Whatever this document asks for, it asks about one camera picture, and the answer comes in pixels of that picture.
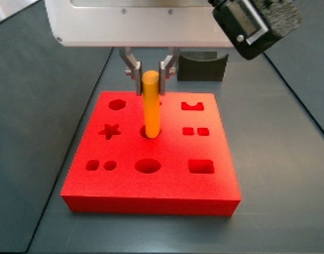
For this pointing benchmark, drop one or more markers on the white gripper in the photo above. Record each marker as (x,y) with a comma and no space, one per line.
(136,23)

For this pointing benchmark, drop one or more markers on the yellow oval peg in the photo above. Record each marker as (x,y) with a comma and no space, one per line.
(151,103)

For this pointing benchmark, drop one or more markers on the red shape sorting board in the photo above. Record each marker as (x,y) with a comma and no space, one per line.
(179,173)

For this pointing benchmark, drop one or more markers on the black curved holder bracket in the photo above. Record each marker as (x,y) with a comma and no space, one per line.
(201,66)

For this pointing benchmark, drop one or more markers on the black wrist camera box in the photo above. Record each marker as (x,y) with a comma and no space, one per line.
(255,23)

